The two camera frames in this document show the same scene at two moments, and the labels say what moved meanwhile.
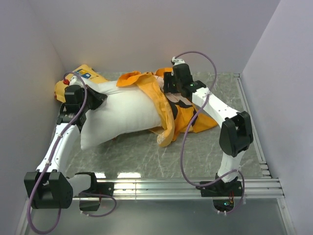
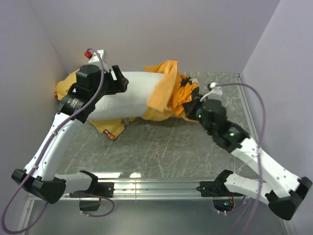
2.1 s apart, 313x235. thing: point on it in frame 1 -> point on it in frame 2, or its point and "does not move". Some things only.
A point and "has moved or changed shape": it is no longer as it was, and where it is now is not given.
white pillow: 126,108 has moved or changed shape
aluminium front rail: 256,188 does not move
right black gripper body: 179,84 -> 199,113
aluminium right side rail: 256,140 does not move
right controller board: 223,205 does not move
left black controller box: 89,205 does not move
